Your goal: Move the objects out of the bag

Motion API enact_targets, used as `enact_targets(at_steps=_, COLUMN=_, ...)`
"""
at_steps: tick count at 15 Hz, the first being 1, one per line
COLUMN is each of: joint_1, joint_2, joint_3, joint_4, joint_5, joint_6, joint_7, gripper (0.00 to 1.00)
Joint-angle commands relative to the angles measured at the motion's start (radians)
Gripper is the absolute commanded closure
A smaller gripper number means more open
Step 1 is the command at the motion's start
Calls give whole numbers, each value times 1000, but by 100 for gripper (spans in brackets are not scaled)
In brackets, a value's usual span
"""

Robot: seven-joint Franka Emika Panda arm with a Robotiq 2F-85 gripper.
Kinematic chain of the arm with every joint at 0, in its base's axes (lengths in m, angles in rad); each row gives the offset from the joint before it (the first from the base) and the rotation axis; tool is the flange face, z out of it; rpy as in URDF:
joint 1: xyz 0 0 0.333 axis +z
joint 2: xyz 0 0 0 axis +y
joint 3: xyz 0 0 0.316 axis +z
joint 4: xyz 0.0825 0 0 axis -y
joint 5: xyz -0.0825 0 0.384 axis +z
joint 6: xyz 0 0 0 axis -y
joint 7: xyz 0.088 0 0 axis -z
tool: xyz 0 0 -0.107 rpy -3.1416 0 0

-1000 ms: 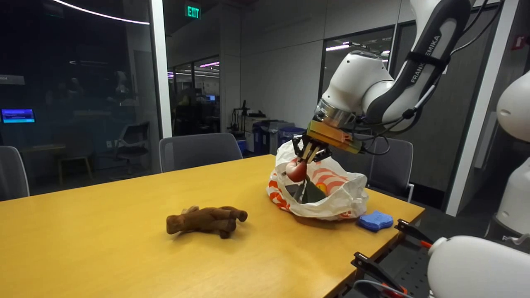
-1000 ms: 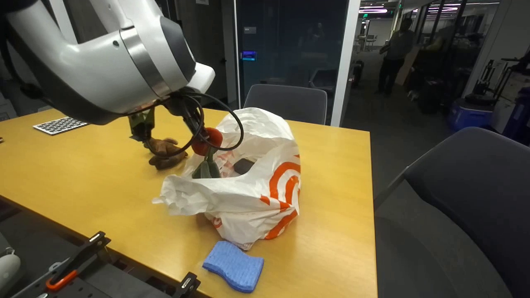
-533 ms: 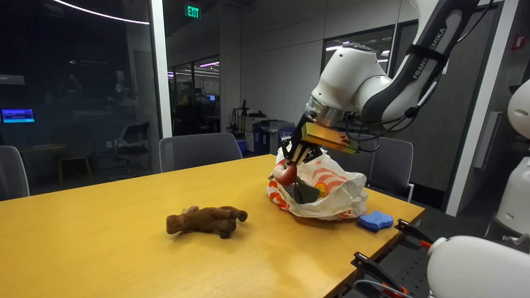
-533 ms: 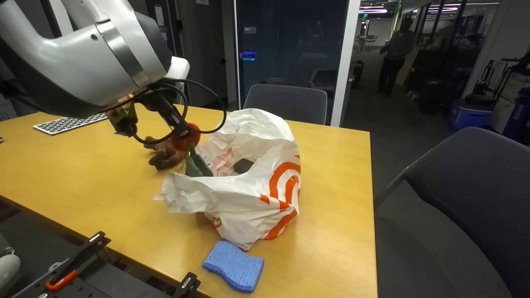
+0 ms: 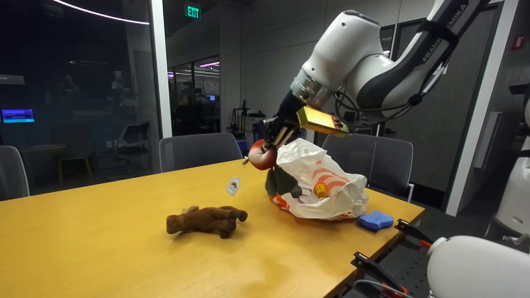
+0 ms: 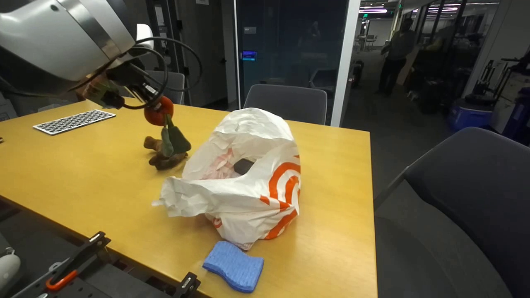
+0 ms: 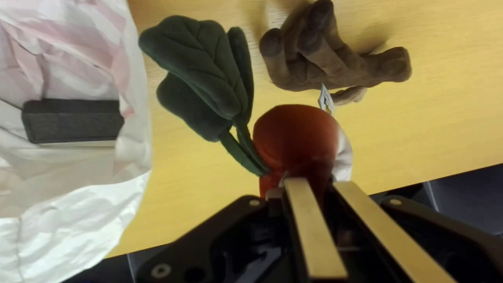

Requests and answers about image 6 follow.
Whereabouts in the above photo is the blue sponge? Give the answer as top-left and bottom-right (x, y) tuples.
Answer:
(202, 240), (267, 295)

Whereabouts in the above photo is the white rounded device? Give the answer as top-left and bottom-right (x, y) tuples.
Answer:
(0, 247), (24, 295)

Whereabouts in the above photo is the blue storage bin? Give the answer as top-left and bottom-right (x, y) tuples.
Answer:
(448, 98), (496, 133)

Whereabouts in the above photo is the white orange plastic bag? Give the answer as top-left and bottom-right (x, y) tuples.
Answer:
(153, 106), (303, 254)

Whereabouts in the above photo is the white keyboard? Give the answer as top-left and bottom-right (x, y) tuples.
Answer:
(32, 108), (118, 138)

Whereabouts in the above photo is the brown plush animal toy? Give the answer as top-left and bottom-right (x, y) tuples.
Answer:
(143, 136), (189, 173)

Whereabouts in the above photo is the dark grey felt block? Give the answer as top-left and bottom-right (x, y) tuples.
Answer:
(232, 158), (257, 177)

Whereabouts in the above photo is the person in dark clothes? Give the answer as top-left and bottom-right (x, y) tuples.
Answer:
(378, 15), (423, 96)

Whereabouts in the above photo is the thin black camera cable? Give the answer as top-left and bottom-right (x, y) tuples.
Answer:
(123, 35), (204, 110)

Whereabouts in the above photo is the white window frame post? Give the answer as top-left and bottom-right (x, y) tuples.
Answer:
(330, 0), (363, 128)

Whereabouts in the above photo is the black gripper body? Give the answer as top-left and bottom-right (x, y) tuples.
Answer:
(105, 58), (153, 100)

